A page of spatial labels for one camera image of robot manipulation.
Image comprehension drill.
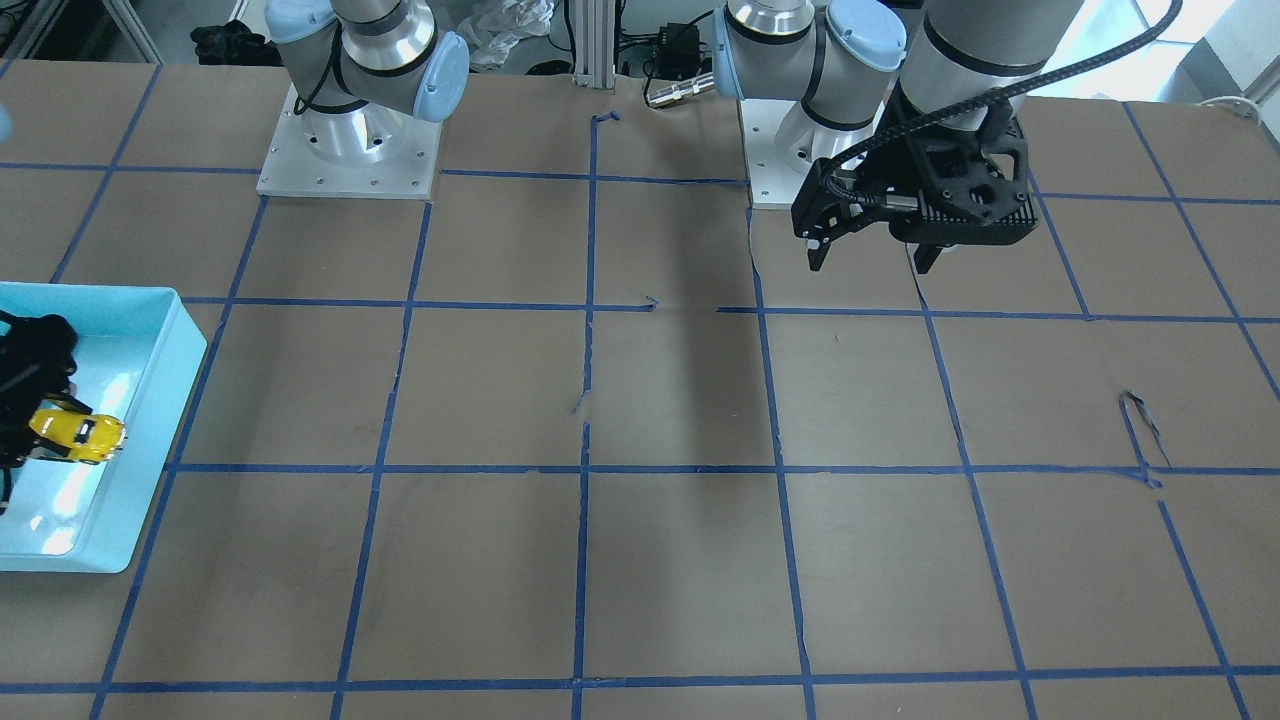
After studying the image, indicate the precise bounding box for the black braided cable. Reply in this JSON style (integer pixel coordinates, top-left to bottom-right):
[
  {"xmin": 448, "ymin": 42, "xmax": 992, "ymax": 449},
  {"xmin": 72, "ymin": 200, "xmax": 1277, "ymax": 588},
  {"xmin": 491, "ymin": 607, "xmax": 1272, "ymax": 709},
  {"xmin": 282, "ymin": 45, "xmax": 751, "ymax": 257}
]
[{"xmin": 822, "ymin": 0, "xmax": 1184, "ymax": 206}]

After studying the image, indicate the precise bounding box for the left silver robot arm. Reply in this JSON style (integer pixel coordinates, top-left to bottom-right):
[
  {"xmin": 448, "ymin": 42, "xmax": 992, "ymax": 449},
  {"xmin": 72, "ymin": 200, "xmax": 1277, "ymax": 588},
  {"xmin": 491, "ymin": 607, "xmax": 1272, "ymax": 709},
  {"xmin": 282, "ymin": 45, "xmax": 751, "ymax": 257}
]
[{"xmin": 713, "ymin": 1, "xmax": 1082, "ymax": 273}]

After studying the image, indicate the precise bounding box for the aluminium frame post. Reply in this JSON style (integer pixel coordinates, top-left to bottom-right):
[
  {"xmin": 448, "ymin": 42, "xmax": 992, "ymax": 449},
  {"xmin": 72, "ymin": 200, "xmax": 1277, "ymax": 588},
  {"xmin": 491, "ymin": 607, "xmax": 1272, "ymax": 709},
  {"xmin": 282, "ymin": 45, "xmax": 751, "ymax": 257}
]
[{"xmin": 564, "ymin": 0, "xmax": 620, "ymax": 92}]

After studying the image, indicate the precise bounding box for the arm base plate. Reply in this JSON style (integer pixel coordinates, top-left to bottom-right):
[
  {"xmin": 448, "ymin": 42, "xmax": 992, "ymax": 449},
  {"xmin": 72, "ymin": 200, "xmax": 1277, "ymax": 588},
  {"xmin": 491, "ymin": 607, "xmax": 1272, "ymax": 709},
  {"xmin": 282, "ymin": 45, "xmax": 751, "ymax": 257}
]
[
  {"xmin": 256, "ymin": 87, "xmax": 442, "ymax": 201},
  {"xmin": 739, "ymin": 99, "xmax": 883, "ymax": 210}
]

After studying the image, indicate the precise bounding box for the yellow beetle toy car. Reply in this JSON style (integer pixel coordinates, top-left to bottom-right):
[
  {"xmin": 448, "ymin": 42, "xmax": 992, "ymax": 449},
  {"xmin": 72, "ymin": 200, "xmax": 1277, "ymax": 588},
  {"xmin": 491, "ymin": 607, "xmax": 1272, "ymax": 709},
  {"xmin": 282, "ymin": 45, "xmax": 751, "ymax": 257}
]
[{"xmin": 28, "ymin": 405, "xmax": 127, "ymax": 465}]

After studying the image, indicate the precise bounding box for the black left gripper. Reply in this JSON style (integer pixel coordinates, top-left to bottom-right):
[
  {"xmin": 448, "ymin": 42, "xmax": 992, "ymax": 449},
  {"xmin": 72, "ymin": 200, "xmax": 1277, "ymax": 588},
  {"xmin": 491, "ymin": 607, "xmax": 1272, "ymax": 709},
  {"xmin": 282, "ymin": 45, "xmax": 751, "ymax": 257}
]
[{"xmin": 791, "ymin": 104, "xmax": 1037, "ymax": 275}]

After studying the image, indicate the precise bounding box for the light blue plastic bin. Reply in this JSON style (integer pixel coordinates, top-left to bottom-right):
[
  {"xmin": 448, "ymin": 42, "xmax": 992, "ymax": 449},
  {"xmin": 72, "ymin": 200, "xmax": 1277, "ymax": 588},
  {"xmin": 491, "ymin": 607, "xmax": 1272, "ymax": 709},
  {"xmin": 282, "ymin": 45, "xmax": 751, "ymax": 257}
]
[{"xmin": 1, "ymin": 282, "xmax": 206, "ymax": 573}]

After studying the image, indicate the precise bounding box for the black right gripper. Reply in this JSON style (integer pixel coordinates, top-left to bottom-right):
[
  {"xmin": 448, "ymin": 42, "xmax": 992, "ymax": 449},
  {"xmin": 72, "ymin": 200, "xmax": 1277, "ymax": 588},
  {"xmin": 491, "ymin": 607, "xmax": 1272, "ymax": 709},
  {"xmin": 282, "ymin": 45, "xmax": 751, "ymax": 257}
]
[{"xmin": 1, "ymin": 311, "xmax": 81, "ymax": 471}]

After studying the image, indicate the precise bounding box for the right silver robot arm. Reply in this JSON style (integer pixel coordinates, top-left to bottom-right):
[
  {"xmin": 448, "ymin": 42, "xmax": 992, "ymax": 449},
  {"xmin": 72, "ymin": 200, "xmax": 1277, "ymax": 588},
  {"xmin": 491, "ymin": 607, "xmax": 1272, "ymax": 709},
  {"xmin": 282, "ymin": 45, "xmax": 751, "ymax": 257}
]
[{"xmin": 3, "ymin": 1, "xmax": 467, "ymax": 471}]

